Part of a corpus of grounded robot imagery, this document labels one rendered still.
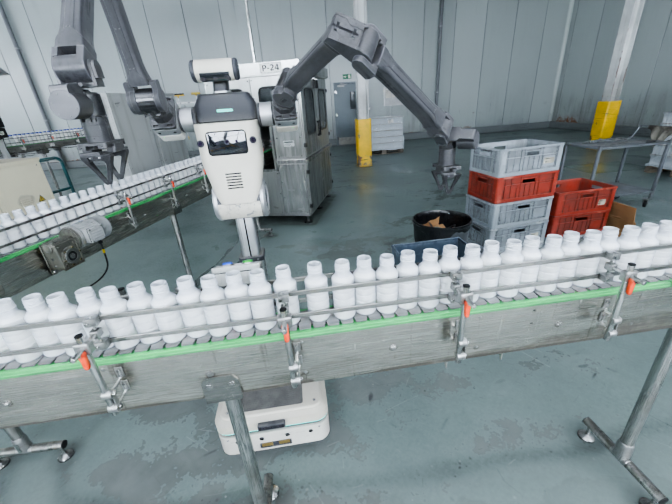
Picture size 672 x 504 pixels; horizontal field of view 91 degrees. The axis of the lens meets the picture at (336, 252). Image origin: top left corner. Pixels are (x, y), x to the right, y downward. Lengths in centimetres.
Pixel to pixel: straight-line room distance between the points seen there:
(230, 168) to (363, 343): 83
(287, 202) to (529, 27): 1251
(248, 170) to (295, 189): 320
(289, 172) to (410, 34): 982
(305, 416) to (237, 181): 109
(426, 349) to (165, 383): 72
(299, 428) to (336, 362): 84
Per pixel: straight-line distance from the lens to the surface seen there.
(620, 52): 1076
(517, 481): 190
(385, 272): 87
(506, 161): 304
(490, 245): 98
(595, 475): 206
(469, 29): 1443
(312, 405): 170
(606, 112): 1068
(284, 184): 457
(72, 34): 105
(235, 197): 139
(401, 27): 1355
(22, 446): 238
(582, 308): 121
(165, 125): 145
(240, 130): 134
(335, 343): 93
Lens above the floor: 154
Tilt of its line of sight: 25 degrees down
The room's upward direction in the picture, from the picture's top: 4 degrees counter-clockwise
